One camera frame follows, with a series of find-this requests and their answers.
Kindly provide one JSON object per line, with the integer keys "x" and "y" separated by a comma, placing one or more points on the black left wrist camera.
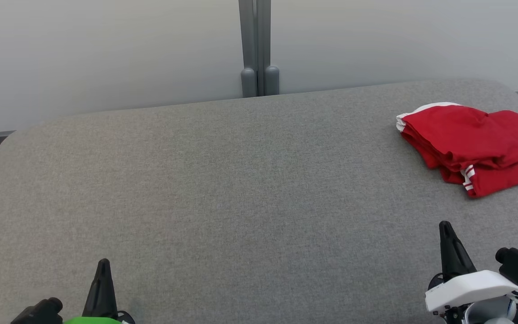
{"x": 38, "y": 312}

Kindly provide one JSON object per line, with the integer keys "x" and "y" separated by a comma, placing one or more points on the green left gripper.
{"x": 92, "y": 321}

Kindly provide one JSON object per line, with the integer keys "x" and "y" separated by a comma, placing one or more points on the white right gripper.
{"x": 470, "y": 290}

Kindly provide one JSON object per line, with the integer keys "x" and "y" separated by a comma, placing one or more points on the grey double partition post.
{"x": 256, "y": 45}

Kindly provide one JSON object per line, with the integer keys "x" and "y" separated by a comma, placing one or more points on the red jersey with white sleeves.
{"x": 443, "y": 135}

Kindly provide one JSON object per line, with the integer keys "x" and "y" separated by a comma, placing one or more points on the red shorts with white stripes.
{"x": 511, "y": 153}

